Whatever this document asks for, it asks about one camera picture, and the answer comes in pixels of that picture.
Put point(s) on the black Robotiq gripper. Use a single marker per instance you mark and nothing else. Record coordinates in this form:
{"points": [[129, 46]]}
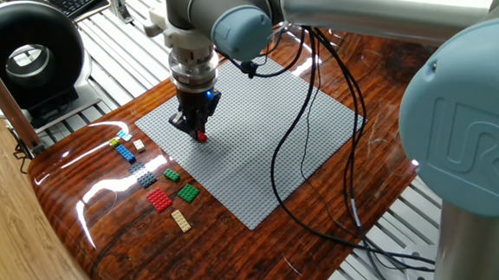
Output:
{"points": [[195, 106]]}

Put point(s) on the red long Lego brick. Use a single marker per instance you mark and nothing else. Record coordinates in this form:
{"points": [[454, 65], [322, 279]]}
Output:
{"points": [[202, 137]]}

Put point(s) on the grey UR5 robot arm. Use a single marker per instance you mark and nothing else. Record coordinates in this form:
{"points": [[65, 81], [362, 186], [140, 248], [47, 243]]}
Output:
{"points": [[397, 0]]}

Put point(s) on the white Lego brick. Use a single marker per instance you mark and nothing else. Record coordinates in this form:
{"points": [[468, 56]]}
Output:
{"points": [[139, 145]]}

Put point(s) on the grey Lego baseplate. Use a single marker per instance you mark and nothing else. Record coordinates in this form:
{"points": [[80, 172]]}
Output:
{"points": [[250, 157]]}

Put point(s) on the small green Lego brick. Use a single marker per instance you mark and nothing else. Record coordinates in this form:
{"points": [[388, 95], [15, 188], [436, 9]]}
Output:
{"points": [[172, 175]]}

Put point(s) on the light blue Lego plate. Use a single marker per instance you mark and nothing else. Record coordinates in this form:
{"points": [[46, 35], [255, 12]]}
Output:
{"points": [[123, 135]]}

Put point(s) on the green square Lego plate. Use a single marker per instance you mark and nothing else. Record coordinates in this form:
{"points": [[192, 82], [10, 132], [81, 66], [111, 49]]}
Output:
{"points": [[188, 192]]}

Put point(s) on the blue Lego brick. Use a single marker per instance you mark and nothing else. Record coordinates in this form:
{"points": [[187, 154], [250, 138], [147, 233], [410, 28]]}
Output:
{"points": [[125, 153]]}

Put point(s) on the dark grey Lego plate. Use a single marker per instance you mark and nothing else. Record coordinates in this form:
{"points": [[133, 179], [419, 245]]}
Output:
{"points": [[144, 176]]}

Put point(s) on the lime green Lego brick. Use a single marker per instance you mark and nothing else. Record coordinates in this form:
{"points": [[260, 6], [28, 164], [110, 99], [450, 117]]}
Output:
{"points": [[114, 142]]}

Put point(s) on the red square Lego plate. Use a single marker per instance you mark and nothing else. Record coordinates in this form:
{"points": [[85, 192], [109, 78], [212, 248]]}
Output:
{"points": [[159, 199]]}

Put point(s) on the tan Lego plate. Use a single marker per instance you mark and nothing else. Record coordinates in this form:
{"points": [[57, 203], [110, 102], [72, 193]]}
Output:
{"points": [[180, 220]]}

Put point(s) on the glossy wood-grain mat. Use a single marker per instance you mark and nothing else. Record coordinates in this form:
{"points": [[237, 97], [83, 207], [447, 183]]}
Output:
{"points": [[239, 262]]}

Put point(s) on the black keyboard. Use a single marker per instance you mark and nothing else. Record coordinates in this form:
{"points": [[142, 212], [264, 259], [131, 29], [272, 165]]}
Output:
{"points": [[72, 3]]}

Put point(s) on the aluminium mounting plate with bolts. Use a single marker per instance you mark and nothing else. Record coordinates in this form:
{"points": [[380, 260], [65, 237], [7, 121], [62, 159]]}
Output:
{"points": [[414, 275]]}

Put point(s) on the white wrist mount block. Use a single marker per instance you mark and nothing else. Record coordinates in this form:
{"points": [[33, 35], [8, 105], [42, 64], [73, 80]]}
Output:
{"points": [[180, 33]]}

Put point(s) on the aluminium profile bracket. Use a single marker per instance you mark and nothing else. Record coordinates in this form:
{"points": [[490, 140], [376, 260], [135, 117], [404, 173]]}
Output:
{"points": [[118, 9]]}

